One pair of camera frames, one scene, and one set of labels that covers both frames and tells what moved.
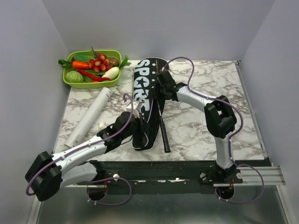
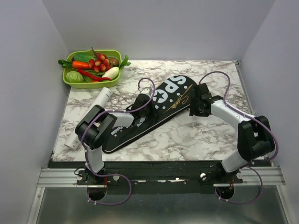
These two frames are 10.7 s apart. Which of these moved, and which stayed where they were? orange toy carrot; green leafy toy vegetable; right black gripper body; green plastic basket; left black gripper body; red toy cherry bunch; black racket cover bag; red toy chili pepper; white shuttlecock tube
Moved: right black gripper body; left black gripper body; black racket cover bag
Stayed: green plastic basket; green leafy toy vegetable; orange toy carrot; red toy cherry bunch; red toy chili pepper; white shuttlecock tube
